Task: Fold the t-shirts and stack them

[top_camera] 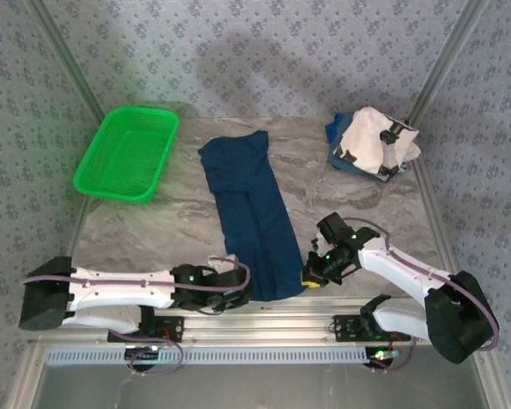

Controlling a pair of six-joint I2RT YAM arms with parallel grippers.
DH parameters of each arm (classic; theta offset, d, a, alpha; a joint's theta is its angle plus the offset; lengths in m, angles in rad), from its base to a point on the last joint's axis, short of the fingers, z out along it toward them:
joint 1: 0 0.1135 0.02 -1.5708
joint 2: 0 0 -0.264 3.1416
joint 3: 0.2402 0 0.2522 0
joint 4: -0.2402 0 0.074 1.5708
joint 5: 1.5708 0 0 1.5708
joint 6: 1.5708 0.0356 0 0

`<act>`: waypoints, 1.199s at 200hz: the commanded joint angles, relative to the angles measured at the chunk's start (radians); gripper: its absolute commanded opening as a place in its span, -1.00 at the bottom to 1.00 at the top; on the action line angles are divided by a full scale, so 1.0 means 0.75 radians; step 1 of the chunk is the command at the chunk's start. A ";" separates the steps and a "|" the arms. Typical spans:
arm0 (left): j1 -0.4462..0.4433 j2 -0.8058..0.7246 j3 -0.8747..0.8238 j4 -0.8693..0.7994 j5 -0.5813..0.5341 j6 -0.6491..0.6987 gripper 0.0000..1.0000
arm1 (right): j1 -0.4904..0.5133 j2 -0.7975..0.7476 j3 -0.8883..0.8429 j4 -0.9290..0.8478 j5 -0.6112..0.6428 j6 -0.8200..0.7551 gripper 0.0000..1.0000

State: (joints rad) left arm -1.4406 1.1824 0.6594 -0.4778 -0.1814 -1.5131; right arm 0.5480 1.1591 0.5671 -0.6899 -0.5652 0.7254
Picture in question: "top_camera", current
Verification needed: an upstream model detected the white slotted cable duct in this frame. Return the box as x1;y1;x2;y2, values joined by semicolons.
45;345;367;366

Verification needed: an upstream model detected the small board with green light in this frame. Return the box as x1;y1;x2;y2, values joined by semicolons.
125;345;162;364
368;347;399;370

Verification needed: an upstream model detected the aluminium corner post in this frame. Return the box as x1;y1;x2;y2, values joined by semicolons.
27;0;107;124
406;0;491;124

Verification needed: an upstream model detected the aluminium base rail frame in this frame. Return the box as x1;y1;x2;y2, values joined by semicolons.
33;297;494;347

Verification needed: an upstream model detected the navy blue t-shirt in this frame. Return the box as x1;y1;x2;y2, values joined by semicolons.
197;130;307;302

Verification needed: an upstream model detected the bright blue t-shirt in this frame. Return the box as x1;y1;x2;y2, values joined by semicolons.
325;112;351;148

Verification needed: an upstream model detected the green plastic basket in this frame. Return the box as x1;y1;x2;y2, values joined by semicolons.
72;106;181;205

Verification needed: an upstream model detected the white t-shirt with black print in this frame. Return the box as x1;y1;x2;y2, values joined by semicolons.
341;106;422;175

